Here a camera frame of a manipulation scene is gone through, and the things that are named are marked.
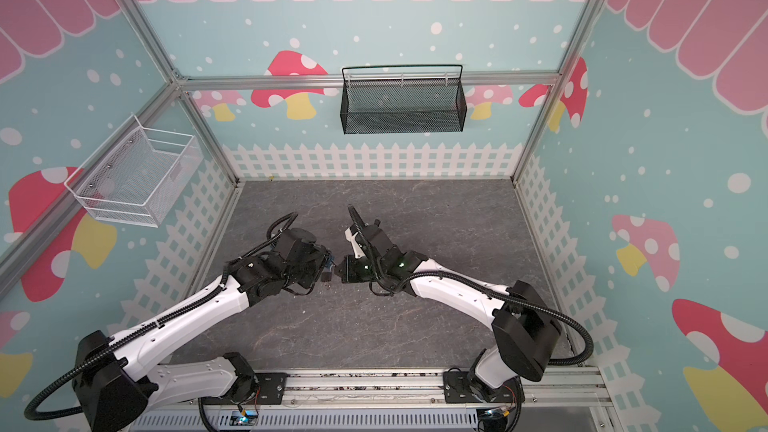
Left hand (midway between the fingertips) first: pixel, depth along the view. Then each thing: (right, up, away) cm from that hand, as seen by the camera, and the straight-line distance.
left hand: (332, 260), depth 79 cm
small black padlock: (-5, -8, +16) cm, 19 cm away
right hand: (+1, -2, -3) cm, 4 cm away
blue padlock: (0, 0, -2) cm, 2 cm away
